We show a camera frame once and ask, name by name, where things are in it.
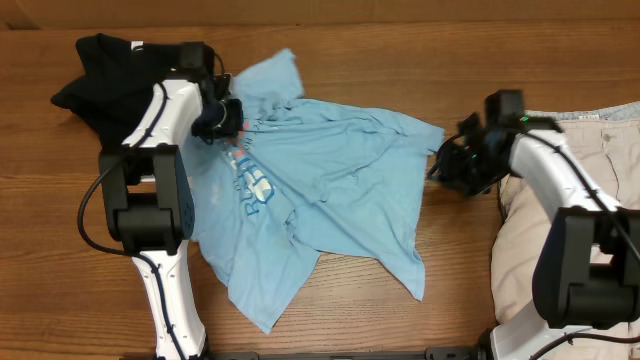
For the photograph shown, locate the light blue printed t-shirt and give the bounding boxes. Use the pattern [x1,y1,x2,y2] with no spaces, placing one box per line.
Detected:
[184,49,444,332]

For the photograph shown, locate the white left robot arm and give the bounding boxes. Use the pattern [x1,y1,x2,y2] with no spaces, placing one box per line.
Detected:
[92,42,243,359]

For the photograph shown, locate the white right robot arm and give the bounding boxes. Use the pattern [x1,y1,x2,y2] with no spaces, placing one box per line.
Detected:
[425,90,639,359]

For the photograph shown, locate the black folded t-shirt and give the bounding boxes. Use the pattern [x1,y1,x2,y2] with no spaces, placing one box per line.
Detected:
[50,32,201,153]

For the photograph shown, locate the beige shorts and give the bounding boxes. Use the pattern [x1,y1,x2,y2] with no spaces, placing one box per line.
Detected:
[489,102,640,360]

